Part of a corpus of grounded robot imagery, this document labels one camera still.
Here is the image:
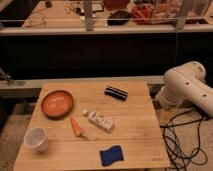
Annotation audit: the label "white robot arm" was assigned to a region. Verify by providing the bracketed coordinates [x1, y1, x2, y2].
[156, 61, 213, 118]

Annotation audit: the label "orange ceramic bowl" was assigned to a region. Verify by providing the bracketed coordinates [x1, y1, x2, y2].
[41, 90, 74, 118]

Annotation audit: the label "black striped block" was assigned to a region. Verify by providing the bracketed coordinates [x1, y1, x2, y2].
[104, 86, 128, 101]

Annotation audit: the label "white toy tube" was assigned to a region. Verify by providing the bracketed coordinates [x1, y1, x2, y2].
[88, 111, 114, 132]

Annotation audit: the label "orange toy carrot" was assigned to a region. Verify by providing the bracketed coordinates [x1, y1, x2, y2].
[70, 117, 87, 138]

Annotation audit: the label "blue sponge cloth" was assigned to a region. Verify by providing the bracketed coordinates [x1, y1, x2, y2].
[100, 145, 124, 167]

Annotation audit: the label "black object on shelf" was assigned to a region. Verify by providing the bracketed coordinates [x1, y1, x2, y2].
[107, 10, 131, 25]

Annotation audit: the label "orange basket on shelf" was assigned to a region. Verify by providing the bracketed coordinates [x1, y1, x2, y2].
[131, 5, 152, 25]

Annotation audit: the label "black floor cables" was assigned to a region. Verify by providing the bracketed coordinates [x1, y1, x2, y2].
[160, 108, 209, 171]

